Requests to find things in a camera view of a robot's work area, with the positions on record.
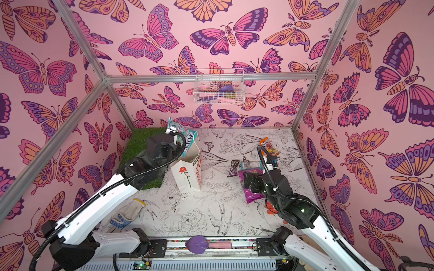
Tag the purple blackcurrant candy bag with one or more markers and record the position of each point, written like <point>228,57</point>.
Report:
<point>250,197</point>

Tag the white floral paper bag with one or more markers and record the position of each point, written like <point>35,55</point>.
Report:
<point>187,170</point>

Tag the green artificial grass mat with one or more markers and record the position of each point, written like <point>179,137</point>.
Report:
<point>138,142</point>

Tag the white blue work glove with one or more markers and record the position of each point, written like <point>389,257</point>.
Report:
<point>127,214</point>

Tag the brown chocolate candy packet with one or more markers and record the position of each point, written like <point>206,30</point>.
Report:
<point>233,169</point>

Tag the teal red candy bag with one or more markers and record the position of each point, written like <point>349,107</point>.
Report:
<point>190,137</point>

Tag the orange lemon candy bag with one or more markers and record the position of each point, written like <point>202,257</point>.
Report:
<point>267,144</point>

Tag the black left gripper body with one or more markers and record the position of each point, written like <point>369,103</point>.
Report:
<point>174,154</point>

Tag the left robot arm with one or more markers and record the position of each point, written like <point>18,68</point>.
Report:
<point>72,240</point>

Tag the teal mint candy bag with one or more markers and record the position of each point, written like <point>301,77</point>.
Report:
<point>250,165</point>

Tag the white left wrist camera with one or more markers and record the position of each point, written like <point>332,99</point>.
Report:
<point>172,127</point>

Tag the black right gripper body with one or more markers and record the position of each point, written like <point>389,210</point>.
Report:
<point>251,181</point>

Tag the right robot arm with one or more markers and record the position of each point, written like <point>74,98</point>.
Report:
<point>335,253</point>

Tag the clear wall basket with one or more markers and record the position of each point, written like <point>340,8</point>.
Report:
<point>219,86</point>

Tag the purple pink silicone spatula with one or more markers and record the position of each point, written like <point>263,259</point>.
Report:
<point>199,244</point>

